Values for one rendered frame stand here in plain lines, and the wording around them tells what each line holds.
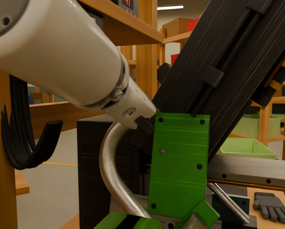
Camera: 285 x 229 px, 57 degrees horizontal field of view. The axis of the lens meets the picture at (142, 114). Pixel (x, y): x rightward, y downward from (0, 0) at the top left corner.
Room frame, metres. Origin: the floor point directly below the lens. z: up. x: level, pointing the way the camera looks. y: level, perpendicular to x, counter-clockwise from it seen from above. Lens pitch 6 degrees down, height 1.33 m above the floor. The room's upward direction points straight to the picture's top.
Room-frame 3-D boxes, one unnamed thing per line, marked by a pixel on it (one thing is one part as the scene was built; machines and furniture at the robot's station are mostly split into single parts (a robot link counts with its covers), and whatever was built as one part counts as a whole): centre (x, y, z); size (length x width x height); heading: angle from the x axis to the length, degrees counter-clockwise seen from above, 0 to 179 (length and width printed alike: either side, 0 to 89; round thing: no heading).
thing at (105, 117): (0.80, 0.04, 1.07); 0.30 x 0.18 x 0.34; 159
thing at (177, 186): (0.56, -0.09, 1.17); 0.13 x 0.12 x 0.20; 159
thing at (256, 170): (0.69, -0.18, 1.11); 0.39 x 0.16 x 0.03; 69
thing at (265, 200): (0.88, -0.44, 0.91); 0.20 x 0.11 x 0.03; 169
